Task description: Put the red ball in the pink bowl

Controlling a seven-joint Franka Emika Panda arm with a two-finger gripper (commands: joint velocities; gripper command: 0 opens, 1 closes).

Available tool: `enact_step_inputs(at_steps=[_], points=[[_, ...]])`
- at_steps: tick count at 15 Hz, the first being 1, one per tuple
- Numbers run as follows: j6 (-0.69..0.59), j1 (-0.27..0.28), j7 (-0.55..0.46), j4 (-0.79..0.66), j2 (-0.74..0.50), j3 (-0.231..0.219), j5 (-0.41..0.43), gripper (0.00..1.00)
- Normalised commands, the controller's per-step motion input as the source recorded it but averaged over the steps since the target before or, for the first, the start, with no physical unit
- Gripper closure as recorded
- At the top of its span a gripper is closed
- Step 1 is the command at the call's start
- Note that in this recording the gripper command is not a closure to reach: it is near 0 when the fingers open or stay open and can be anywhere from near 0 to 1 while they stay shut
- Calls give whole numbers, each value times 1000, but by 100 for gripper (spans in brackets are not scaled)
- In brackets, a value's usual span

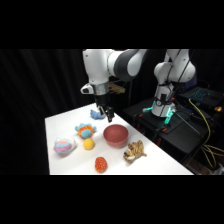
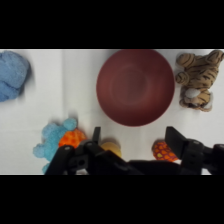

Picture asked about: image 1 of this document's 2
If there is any black laptop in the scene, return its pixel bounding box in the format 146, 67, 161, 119
180, 85, 224, 108

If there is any black curtain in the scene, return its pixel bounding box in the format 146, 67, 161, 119
0, 49, 224, 176

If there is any black robot stand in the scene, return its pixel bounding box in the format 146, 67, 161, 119
122, 97, 224, 168

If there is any pastel pink and white plush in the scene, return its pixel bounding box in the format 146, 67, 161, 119
53, 136, 78, 155

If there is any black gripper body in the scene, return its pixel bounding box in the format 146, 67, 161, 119
93, 93, 112, 109

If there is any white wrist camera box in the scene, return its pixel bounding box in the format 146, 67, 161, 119
80, 83, 95, 96

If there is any blue and orange flower plush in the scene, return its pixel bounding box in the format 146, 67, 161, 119
74, 122, 98, 140

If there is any yellow cable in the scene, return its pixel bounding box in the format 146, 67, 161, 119
187, 97, 224, 170

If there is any yellow ball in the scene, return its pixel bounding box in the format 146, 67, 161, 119
82, 138, 96, 151

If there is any tiger plush toy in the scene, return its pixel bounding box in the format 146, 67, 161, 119
122, 139, 148, 164

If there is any blue plush toy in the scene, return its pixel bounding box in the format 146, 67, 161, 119
89, 108, 106, 121

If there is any brown cardboard object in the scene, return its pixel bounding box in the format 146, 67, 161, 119
107, 81, 127, 95

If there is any red ball with orange spots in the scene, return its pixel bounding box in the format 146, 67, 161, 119
94, 156, 109, 174

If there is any dark red bowl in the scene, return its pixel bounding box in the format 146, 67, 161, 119
102, 123, 130, 148

